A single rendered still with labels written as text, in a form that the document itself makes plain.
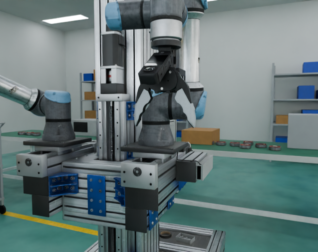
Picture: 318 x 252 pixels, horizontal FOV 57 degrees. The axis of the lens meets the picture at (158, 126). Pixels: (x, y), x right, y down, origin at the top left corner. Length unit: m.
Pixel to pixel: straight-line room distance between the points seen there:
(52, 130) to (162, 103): 0.54
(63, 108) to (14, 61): 6.64
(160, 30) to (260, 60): 6.35
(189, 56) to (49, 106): 0.68
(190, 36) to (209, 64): 6.03
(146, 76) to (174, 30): 0.14
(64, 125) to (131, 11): 0.75
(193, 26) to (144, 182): 0.60
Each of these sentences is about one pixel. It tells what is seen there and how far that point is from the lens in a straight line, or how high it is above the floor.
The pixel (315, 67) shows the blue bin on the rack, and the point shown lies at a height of 1.87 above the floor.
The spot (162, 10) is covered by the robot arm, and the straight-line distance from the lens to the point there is 0.69.
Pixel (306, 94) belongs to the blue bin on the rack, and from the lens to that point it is 6.36.
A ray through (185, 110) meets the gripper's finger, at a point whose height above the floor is 1.19.
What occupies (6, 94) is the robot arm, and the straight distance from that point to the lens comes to 1.49.
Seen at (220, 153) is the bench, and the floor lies 0.72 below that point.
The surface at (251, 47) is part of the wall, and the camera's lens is 7.05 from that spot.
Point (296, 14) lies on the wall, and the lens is 7.14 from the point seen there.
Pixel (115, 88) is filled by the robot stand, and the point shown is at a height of 1.28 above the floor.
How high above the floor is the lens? 1.21
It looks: 5 degrees down
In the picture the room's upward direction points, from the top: straight up
